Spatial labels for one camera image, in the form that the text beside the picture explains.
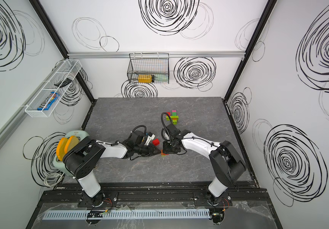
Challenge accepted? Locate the green item in basket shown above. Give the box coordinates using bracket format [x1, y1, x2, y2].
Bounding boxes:
[152, 73, 169, 84]

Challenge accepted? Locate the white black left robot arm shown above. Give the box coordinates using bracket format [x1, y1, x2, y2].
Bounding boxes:
[56, 125, 161, 198]

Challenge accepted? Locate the yellow toast slice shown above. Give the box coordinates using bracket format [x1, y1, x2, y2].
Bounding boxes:
[56, 137, 68, 161]
[64, 135, 80, 154]

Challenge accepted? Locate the white wire shelf basket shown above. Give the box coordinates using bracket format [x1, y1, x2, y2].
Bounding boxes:
[25, 59, 82, 118]

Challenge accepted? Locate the blue candy packet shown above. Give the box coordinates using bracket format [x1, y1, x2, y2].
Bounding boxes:
[37, 92, 60, 111]

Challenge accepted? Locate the aluminium wall rail back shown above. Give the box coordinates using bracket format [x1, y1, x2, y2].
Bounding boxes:
[68, 51, 246, 59]

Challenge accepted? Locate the black corner frame post left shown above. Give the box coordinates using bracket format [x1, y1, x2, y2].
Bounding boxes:
[29, 0, 96, 104]

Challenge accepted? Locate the aluminium wall rail left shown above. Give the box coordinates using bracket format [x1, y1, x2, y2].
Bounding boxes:
[0, 60, 64, 149]

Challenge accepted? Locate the yellow box in basket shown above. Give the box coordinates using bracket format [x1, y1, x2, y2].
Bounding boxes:
[137, 74, 154, 84]

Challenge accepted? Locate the black corner frame post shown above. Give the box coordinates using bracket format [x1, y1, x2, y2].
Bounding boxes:
[224, 0, 277, 102]
[29, 0, 96, 104]

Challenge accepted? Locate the white slotted cable duct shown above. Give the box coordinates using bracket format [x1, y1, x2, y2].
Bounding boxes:
[42, 209, 211, 220]

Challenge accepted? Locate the black wire wall basket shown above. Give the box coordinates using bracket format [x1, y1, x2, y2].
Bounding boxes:
[127, 56, 170, 84]

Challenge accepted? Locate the lime green long lego brick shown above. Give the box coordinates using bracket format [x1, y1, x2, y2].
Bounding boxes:
[166, 116, 179, 121]

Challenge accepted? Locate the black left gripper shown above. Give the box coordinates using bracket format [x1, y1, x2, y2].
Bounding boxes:
[134, 143, 162, 157]

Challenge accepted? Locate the yellow toast slice right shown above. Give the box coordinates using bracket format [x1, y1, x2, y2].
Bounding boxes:
[64, 135, 80, 154]

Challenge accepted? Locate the mint green toaster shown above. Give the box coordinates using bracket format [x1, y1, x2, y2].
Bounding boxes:
[53, 130, 89, 177]

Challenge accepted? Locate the aluminium wall rail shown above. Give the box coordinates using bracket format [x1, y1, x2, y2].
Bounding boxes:
[68, 51, 246, 59]
[0, 60, 64, 149]

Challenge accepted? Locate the yellow toast slice left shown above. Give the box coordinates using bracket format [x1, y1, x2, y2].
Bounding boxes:
[56, 137, 68, 161]

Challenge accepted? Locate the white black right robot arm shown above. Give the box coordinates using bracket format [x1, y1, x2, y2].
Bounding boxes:
[161, 112, 247, 206]

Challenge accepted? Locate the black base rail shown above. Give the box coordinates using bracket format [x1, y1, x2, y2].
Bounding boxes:
[41, 183, 271, 208]

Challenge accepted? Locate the small red lego brick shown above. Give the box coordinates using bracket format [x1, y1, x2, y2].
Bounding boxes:
[153, 139, 160, 146]

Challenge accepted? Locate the black remote control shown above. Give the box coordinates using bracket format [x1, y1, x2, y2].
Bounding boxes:
[54, 78, 72, 88]

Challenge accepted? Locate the black corner frame post right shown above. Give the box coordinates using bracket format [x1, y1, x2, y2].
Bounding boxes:
[224, 0, 277, 102]

